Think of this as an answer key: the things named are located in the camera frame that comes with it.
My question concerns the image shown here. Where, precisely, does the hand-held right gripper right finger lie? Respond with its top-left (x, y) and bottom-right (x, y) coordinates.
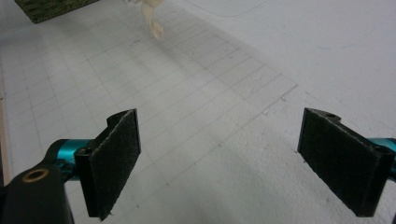
top-left (297, 107), bottom-right (396, 217)

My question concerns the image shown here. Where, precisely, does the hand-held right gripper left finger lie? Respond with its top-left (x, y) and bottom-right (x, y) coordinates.
top-left (74, 108), bottom-right (142, 221)

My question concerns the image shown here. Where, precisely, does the cream egg-print cloth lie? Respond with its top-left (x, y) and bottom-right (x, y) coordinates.
top-left (125, 0), bottom-right (166, 41)

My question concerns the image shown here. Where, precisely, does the green woven basket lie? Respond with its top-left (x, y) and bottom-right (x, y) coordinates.
top-left (13, 0), bottom-right (101, 24)

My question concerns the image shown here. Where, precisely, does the white grid foam mat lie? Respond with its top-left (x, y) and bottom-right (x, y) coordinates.
top-left (0, 0), bottom-right (396, 224)

